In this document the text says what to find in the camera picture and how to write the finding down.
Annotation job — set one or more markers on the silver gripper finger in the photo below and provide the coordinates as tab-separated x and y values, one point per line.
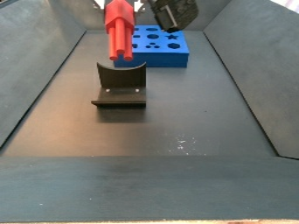
139	5
99	4

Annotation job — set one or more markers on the red three prong object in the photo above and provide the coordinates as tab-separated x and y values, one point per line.
121	28

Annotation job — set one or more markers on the black curved fixture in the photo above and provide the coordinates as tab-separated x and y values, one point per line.
122	87

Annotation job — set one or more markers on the blue shape sorting block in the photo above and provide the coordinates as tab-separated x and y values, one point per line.
157	48

